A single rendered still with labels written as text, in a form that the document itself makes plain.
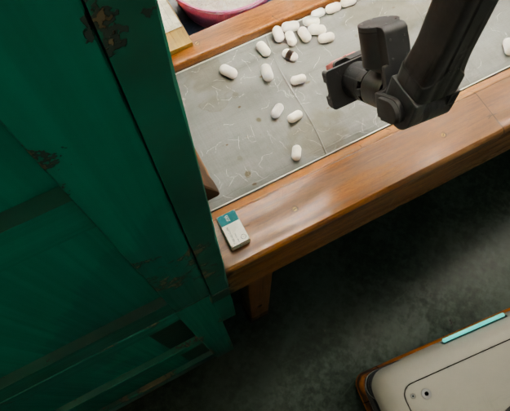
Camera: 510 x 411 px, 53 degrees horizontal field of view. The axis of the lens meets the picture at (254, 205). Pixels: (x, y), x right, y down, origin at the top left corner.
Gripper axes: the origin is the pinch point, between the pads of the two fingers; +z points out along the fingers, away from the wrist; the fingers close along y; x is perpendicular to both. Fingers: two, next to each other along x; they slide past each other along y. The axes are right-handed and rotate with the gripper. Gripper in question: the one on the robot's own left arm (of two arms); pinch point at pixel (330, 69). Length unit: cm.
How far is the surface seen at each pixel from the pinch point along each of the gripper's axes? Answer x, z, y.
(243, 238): 17.5, -8.9, 26.3
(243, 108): 4.8, 12.9, 13.8
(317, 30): -2.1, 18.1, -7.3
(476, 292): 94, 22, -40
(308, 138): 12.2, 4.2, 5.9
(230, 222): 15.2, -6.2, 27.0
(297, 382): 93, 24, 23
